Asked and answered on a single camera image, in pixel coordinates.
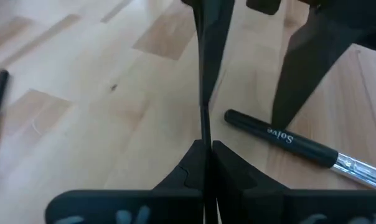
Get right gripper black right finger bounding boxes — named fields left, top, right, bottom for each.
left=212, top=140, right=376, bottom=224

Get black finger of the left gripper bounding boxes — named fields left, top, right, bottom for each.
left=181, top=0, right=235, bottom=105
left=271, top=9, right=363, bottom=130

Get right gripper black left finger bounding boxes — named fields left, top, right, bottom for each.
left=44, top=139, right=205, bottom=224

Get black powder brush brown bristles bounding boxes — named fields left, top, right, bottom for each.
left=223, top=108, right=376, bottom=190

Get small thin black makeup brush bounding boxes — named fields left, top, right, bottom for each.
left=199, top=104, right=219, bottom=224

